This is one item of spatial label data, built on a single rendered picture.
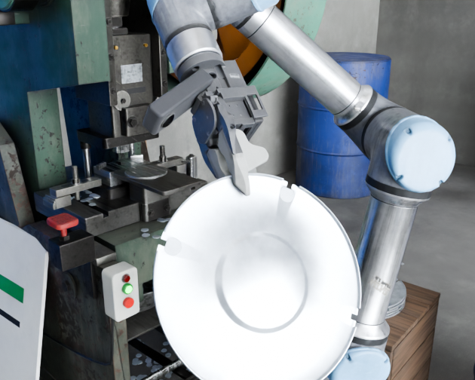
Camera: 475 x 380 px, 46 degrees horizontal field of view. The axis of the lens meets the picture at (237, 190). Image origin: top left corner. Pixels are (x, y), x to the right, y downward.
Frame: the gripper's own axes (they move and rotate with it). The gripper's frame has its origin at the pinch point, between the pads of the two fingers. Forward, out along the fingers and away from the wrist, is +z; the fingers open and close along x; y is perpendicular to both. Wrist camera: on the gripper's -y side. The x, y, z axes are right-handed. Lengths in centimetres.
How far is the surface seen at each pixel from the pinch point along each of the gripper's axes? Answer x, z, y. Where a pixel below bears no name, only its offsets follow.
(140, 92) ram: 69, -64, 24
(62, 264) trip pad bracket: 75, -21, -9
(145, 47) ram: 61, -73, 26
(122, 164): 92, -54, 20
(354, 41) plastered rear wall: 213, -192, 280
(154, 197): 82, -37, 22
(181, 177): 75, -38, 29
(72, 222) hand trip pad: 68, -28, -6
